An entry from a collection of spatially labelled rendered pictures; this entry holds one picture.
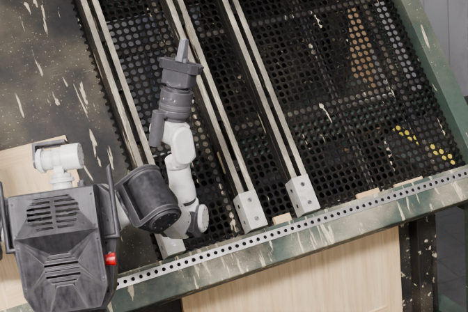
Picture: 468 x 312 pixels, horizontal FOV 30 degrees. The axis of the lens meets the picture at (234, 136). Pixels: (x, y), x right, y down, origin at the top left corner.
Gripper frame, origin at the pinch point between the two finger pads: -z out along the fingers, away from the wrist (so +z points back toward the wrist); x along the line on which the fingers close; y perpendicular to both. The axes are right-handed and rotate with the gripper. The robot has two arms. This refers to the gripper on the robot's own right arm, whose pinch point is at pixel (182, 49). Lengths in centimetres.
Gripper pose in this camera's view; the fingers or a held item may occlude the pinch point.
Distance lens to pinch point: 233.8
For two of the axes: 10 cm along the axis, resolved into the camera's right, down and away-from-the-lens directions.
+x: -8.8, -2.4, 4.1
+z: -1.5, 9.6, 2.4
